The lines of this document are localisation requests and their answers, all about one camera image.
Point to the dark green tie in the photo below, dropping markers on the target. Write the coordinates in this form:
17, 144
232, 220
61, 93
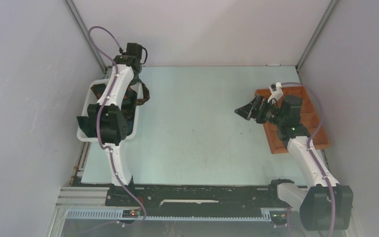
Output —
85, 122

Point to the white plastic basket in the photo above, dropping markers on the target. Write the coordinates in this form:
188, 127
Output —
92, 99

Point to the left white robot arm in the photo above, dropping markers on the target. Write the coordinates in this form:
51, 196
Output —
126, 67

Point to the orange compartment tray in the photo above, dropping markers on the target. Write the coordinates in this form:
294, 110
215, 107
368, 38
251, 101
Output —
309, 118

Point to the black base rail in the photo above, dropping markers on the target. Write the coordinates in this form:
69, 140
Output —
182, 201

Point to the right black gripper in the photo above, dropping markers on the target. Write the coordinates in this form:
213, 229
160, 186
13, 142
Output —
259, 102

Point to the aluminium frame profile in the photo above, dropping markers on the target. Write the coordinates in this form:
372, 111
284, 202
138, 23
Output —
82, 197

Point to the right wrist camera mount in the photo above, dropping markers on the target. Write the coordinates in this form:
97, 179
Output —
276, 92

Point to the black orange floral tie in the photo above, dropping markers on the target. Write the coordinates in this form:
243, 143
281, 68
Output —
137, 93

